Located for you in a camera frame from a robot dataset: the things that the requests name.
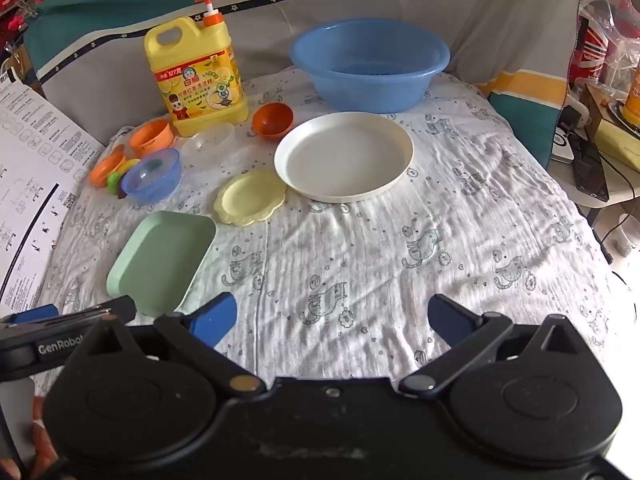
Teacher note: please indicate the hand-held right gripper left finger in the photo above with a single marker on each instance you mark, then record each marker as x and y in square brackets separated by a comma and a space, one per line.
[215, 317]

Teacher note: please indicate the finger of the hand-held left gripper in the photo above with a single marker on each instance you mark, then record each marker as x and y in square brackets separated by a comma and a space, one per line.
[32, 313]
[107, 309]

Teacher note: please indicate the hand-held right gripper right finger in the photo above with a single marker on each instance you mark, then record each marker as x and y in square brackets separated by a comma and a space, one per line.
[447, 317]

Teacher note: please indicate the green square plate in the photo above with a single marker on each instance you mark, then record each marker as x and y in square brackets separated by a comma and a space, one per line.
[160, 260]

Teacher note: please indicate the clear blue bowl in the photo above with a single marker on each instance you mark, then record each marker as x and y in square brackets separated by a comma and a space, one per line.
[150, 182]

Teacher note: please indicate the clear plastic bowl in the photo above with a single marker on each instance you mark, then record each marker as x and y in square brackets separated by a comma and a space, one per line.
[207, 142]

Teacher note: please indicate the large white round plate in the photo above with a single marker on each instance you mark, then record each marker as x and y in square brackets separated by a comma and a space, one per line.
[345, 160]

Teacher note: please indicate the small orange bowl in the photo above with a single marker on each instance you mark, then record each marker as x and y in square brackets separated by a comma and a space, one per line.
[272, 120]

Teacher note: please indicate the person's left hand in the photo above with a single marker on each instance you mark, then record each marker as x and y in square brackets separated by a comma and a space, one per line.
[42, 437]

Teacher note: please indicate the white cat print cloth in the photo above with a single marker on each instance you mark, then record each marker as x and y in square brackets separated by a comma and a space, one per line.
[400, 260]

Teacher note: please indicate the brown toy vegetable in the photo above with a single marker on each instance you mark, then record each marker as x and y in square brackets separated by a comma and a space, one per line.
[122, 193]

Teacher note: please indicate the green toy vegetable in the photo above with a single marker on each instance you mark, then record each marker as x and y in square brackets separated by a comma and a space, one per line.
[114, 182]

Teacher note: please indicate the orange toy pan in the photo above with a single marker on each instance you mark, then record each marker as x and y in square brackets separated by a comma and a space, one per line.
[107, 167]

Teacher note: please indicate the yellow toy banana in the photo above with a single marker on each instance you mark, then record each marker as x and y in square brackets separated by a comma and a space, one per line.
[131, 164]

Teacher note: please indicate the white printed cardboard sheet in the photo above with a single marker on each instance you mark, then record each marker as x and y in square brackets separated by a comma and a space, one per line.
[40, 160]

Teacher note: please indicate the orange toy pot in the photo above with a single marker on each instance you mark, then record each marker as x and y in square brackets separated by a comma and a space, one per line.
[150, 137]

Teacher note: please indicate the black flat device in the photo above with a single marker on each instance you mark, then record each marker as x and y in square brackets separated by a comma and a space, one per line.
[589, 172]

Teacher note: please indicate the white small device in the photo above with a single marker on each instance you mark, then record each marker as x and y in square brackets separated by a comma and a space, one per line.
[565, 145]

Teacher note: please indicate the white side table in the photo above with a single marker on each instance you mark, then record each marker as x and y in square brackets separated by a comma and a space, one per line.
[622, 187]

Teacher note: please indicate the yellow dish soap bottle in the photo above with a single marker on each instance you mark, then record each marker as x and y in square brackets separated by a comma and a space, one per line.
[200, 75]

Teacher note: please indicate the blue plastic basin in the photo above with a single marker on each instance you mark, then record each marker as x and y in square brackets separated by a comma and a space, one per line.
[360, 90]

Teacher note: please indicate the yellow box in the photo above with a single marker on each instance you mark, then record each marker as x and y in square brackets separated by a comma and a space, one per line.
[617, 132]

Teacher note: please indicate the orange yellow sauce bottle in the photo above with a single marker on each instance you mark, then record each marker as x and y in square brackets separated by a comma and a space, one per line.
[636, 82]

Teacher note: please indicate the red white plastic bag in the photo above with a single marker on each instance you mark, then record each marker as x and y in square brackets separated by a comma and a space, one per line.
[592, 45]

